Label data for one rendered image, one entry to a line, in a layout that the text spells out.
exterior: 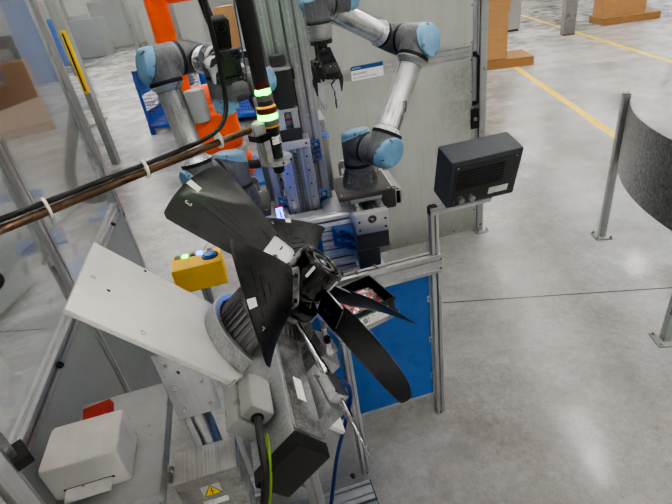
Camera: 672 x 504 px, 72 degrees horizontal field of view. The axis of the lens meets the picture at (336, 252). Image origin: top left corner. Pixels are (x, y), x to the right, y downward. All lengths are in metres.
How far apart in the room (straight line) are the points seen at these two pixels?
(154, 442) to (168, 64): 1.19
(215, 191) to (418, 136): 2.24
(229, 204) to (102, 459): 0.63
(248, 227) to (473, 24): 2.40
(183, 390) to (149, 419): 0.26
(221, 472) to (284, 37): 1.50
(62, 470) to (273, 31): 1.53
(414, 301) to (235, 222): 0.97
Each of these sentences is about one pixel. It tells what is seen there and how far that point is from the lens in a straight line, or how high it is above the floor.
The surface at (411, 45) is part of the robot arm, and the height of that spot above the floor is 1.54.
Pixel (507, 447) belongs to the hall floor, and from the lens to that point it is 2.25.
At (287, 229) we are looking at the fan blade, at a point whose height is 1.19.
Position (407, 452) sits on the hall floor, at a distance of 2.21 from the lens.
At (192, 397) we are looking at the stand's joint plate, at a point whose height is 1.01.
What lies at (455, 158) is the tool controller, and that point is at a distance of 1.60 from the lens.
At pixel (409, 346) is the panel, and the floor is 0.44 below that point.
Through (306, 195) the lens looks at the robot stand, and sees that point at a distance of 2.05.
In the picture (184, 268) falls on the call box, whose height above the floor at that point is 1.07.
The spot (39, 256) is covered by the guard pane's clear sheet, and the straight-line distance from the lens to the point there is 1.63.
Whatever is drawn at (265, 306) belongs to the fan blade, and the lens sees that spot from 0.85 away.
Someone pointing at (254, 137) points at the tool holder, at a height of 1.52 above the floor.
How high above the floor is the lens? 1.80
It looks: 30 degrees down
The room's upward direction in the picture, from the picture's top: 9 degrees counter-clockwise
